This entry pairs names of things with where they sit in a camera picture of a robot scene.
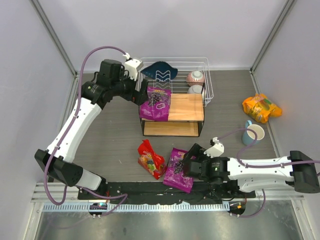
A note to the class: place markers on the grey patterned bowl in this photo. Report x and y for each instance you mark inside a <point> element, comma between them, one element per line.
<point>195,89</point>

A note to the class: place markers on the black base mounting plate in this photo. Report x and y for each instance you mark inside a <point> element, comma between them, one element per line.
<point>153,193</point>

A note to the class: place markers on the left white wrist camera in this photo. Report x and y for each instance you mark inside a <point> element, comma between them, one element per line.
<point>133,66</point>

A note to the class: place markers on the white wire dish rack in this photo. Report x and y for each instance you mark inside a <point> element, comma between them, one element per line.
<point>177,84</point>

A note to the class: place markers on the purple blackcurrant candy bag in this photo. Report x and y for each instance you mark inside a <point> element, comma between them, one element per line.
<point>157,107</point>

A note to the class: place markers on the dark blue leaf plate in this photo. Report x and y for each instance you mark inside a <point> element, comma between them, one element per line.
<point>160,71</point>

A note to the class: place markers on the red fruit candy bag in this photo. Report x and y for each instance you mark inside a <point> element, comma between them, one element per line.
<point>151,161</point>

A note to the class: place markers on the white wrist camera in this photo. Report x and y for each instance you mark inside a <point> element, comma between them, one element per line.
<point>216,149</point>
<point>133,66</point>

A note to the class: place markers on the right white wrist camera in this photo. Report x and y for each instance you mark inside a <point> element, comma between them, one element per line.
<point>216,149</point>

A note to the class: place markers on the white slotted cable duct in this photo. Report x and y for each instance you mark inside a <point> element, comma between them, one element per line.
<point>96,207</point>

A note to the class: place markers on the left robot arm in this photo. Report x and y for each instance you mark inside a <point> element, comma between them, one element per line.
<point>113,79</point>

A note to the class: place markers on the black wooden two-tier shelf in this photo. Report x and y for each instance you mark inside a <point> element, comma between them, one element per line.
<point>186,118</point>

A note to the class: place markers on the orange candy bag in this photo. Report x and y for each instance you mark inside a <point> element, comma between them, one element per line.
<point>260,108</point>

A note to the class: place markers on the light blue mug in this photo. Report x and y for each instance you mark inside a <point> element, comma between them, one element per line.
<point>252,132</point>

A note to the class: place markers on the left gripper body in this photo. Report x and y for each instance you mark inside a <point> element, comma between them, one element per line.
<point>142,91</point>

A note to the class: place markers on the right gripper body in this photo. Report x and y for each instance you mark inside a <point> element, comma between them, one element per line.
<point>191,161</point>

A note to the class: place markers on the pink patterned bowl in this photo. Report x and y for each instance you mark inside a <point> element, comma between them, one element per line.
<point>195,78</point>

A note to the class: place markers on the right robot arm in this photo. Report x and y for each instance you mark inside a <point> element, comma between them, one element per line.
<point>229,177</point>

